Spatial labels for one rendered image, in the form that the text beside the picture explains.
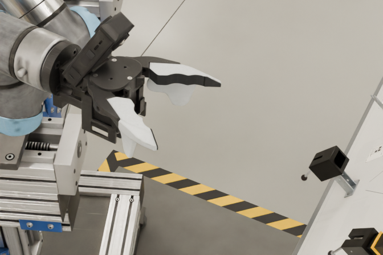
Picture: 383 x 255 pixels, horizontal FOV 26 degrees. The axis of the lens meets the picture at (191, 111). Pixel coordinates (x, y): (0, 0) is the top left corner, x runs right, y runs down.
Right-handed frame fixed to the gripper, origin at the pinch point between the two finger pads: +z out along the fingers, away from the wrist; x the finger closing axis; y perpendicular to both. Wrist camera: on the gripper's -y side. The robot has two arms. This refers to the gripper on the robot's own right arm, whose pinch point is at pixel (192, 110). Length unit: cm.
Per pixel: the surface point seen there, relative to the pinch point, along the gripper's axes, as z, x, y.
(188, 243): -49, -101, 146
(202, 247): -44, -102, 146
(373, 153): 8, -71, 55
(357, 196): 10, -58, 56
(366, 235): 18, -30, 38
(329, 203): 4, -59, 62
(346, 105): -31, -188, 134
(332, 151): 2, -60, 49
